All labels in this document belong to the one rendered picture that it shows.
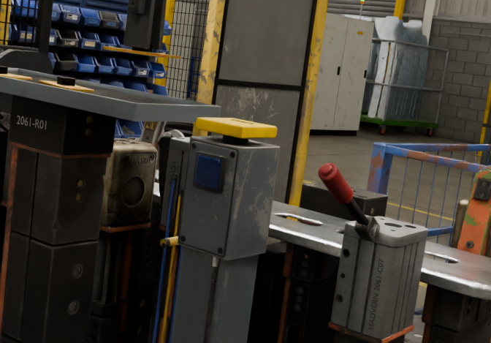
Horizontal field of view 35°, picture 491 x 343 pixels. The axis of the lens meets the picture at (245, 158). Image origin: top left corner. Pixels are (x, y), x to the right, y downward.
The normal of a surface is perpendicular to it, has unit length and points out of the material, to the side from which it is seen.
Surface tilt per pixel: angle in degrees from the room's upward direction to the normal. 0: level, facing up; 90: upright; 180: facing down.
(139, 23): 89
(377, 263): 90
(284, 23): 91
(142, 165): 90
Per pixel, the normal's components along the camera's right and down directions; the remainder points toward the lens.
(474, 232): -0.55, -0.18
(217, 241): -0.59, 0.04
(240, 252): 0.80, 0.18
